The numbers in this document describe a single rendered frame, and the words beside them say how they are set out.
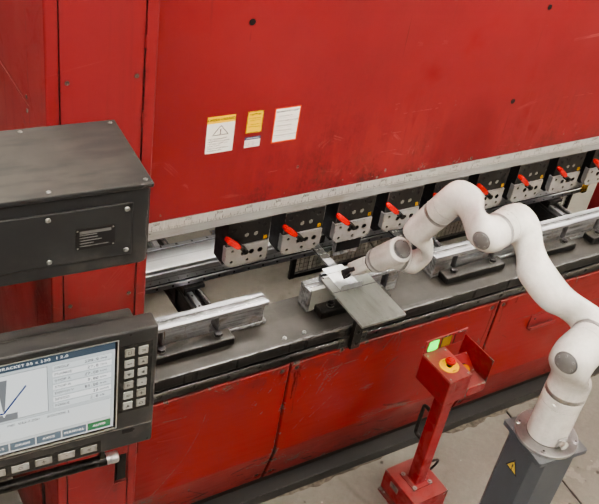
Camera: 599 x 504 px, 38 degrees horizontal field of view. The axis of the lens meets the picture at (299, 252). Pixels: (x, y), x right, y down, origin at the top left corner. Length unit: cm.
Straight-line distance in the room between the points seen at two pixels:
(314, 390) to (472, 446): 106
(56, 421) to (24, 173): 57
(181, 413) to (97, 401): 99
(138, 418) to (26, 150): 67
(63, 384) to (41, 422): 11
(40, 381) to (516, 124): 194
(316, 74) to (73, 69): 82
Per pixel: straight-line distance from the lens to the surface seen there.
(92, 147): 174
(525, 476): 272
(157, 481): 313
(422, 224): 258
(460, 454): 396
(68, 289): 223
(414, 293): 326
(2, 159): 170
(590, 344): 240
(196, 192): 248
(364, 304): 295
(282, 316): 302
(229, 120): 241
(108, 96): 197
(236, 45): 231
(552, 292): 243
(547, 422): 261
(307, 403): 322
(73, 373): 186
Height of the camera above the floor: 283
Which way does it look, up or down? 36 degrees down
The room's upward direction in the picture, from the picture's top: 10 degrees clockwise
